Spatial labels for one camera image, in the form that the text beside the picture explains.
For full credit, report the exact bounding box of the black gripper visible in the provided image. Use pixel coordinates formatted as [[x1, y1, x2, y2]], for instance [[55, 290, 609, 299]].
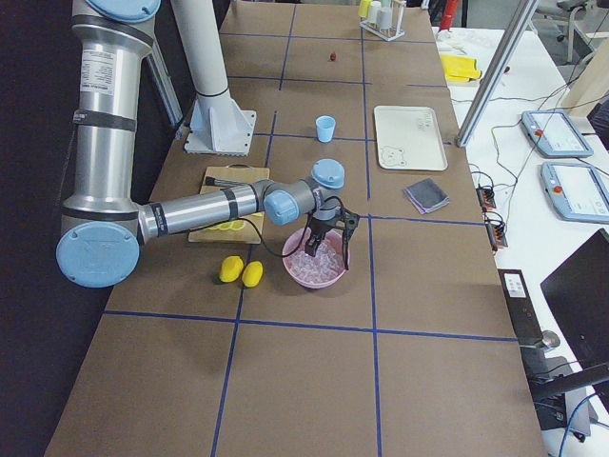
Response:
[[305, 209, 341, 257]]

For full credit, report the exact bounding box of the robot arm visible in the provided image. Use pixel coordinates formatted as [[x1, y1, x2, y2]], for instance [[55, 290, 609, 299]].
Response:
[[55, 1, 357, 288]]

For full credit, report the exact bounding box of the pink bowl of ice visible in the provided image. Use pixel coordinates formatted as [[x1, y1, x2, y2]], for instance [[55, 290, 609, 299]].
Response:
[[283, 228, 346, 288]]

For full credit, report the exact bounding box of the light blue cup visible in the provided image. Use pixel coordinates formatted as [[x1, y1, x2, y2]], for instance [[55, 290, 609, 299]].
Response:
[[315, 115, 336, 143]]

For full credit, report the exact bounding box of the yellow upturned cup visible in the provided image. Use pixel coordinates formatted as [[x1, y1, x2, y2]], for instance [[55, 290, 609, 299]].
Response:
[[358, 0, 371, 19]]

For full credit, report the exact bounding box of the wooden cutting board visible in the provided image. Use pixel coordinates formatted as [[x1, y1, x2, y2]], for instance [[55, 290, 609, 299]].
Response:
[[188, 165, 270, 244]]

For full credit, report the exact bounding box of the yellow lemon near bowl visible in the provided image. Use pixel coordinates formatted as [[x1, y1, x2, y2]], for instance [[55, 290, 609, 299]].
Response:
[[242, 261, 264, 288]]

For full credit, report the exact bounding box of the yellow lemon near edge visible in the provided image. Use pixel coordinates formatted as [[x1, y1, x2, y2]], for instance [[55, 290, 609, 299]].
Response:
[[218, 255, 245, 283]]

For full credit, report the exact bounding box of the grey folded cloth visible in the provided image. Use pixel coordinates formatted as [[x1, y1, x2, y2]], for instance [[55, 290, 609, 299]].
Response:
[[403, 178, 450, 214]]

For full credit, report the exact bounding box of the steel rod black tip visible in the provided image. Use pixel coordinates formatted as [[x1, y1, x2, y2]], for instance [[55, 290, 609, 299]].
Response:
[[204, 176, 246, 188]]

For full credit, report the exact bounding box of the cream bear tray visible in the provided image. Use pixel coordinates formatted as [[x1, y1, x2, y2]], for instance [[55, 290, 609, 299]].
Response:
[[373, 106, 448, 171]]

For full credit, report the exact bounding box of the yellow cloth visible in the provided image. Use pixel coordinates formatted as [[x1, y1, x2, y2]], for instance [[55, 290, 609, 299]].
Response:
[[440, 54, 482, 83]]

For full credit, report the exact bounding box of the black power box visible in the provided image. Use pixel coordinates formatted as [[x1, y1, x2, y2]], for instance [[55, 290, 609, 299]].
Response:
[[498, 268, 542, 347]]

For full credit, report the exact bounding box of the far teach pendant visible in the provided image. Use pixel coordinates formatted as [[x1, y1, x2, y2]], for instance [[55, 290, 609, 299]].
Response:
[[521, 109, 594, 158]]

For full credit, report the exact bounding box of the teach pendant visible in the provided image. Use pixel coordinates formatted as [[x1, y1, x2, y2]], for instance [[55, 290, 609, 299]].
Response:
[[521, 109, 594, 158], [540, 162, 608, 224]]

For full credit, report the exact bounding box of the near teach pendant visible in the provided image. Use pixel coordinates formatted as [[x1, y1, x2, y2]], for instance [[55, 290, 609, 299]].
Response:
[[540, 162, 608, 224]]

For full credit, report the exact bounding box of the black monitor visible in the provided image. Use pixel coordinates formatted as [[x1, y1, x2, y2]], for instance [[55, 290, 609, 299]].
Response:
[[540, 228, 609, 377]]

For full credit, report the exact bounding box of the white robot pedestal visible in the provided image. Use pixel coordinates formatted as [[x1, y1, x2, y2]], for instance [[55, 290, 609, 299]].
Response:
[[171, 0, 257, 156]]

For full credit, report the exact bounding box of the white wire cup rack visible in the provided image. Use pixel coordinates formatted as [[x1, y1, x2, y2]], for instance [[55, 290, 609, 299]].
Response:
[[358, 0, 406, 42]]

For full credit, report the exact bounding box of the aluminium frame post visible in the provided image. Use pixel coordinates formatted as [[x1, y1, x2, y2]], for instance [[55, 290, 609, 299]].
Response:
[[455, 0, 539, 148]]

